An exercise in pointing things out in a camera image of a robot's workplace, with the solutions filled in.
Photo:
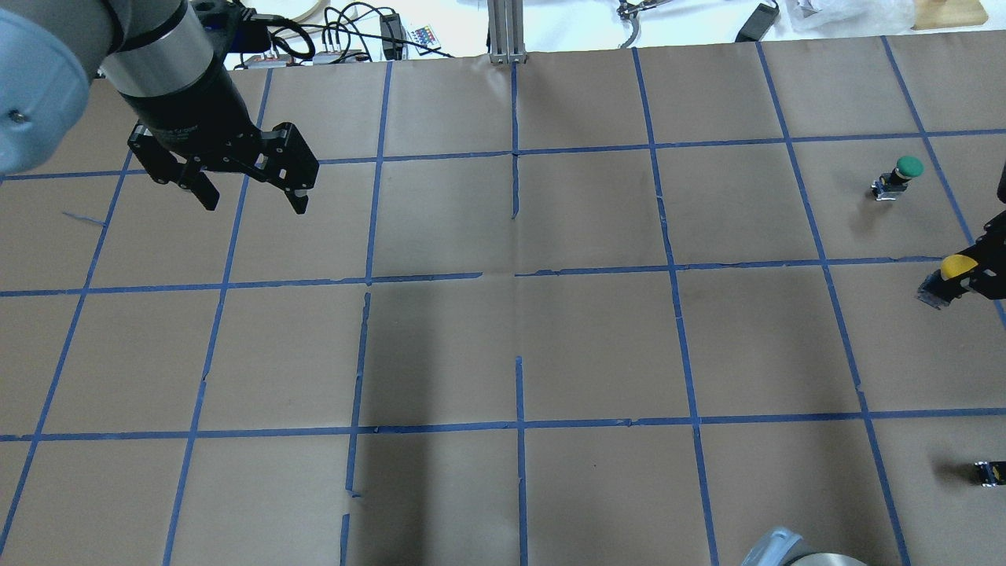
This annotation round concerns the remote control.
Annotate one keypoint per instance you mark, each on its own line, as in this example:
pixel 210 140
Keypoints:
pixel 425 37

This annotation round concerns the clear plastic bag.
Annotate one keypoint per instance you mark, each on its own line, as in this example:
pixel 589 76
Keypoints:
pixel 854 18

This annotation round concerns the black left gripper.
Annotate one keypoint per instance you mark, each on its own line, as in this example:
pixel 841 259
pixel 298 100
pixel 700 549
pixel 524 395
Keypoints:
pixel 191 108

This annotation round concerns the wooden cutting board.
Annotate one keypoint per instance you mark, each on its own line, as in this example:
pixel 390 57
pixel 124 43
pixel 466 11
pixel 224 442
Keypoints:
pixel 941 15

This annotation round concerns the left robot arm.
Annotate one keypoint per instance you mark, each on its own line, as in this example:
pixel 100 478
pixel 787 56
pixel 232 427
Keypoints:
pixel 166 60

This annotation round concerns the green push button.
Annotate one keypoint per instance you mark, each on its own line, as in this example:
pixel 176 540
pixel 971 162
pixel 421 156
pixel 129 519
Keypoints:
pixel 891 185

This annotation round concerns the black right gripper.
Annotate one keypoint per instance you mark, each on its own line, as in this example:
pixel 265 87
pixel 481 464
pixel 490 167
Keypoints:
pixel 992 263

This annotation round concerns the black power adapter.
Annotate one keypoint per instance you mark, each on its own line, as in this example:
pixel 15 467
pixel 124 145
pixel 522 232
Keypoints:
pixel 757 25

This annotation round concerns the aluminium frame post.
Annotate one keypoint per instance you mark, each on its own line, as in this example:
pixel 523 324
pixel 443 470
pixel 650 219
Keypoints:
pixel 506 32

